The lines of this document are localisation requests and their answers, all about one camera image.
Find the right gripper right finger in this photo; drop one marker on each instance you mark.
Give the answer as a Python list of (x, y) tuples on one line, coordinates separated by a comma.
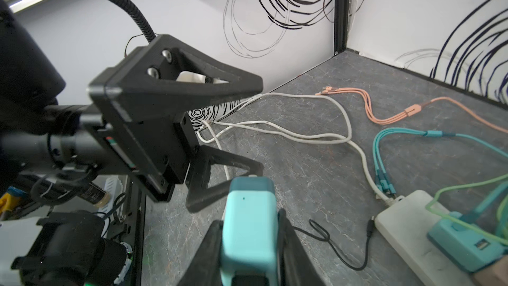
[(294, 265)]

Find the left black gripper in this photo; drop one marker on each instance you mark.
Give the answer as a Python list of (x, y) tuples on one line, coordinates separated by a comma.
[(154, 149)]

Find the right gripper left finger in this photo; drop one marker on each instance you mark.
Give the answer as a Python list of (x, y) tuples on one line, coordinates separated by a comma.
[(204, 268)]

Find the teal plug adapter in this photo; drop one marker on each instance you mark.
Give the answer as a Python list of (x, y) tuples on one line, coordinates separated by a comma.
[(249, 233), (469, 250)]

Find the long colourful power strip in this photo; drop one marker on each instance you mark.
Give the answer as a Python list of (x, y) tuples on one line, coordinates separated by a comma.
[(405, 226)]

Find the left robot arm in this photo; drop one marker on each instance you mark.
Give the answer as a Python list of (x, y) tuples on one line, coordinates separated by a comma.
[(38, 135)]

